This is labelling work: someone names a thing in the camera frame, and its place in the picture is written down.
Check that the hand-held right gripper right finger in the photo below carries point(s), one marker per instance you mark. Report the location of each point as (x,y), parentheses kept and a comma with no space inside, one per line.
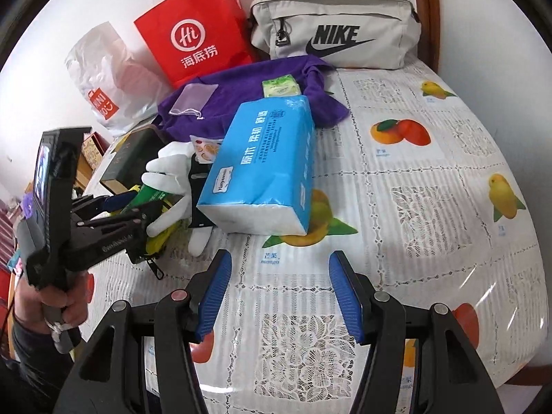
(347,297)

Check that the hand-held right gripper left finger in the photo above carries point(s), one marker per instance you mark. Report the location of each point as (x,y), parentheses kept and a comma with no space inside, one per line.
(213,297)

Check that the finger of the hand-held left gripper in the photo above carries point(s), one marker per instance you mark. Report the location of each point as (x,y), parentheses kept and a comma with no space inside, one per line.
(129,218)
(118,200)

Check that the white tissue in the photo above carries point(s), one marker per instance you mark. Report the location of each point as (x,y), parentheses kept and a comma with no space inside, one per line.
(168,168)

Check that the person's left forearm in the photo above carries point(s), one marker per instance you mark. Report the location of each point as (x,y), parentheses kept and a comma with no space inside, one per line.
(21,366)

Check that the person's left hand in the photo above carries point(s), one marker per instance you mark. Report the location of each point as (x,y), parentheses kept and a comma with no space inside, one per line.
(76,299)

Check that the dark green gold box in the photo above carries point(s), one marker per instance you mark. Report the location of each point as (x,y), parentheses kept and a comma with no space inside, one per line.
(129,155)

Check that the patterned cardboard box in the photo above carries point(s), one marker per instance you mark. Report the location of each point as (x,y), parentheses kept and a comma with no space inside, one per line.
(90,155)

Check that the small fruit print packet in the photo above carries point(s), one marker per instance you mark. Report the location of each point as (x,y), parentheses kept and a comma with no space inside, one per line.
(207,149)

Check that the fruit print tablecloth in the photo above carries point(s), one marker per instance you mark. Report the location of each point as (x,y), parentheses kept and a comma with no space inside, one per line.
(409,207)

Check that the sheer organza pouch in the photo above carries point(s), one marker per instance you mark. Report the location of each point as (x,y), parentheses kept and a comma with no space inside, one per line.
(189,99)

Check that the white plastic shopping bag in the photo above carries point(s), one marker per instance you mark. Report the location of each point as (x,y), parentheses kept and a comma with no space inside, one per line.
(108,73)

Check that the blue tissue pack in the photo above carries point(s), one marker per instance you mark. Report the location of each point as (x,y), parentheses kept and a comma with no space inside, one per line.
(258,159)

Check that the purple cloth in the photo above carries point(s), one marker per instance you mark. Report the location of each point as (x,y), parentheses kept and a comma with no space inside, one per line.
(241,86)

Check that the red paper bag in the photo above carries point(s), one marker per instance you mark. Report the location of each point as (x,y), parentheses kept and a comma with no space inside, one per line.
(194,21)

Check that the green tissue packet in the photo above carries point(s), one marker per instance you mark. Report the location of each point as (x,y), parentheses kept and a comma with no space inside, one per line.
(280,86)

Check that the grey waist bag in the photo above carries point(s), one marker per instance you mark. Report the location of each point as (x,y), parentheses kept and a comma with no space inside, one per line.
(345,17)

